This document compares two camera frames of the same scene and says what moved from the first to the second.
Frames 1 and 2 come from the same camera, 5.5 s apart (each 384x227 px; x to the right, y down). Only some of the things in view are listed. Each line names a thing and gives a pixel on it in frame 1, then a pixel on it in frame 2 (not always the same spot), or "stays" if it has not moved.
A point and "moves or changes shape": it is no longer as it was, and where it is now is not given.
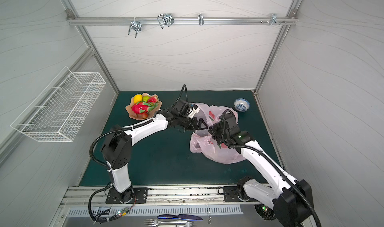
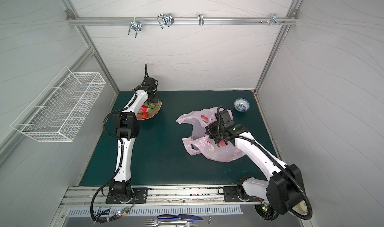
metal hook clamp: (166, 19) stays
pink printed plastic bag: (202, 141) moves or changes shape
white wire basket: (60, 111) stays
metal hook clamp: (201, 19) stays
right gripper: (216, 131) stays
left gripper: (198, 126) -> (156, 98)
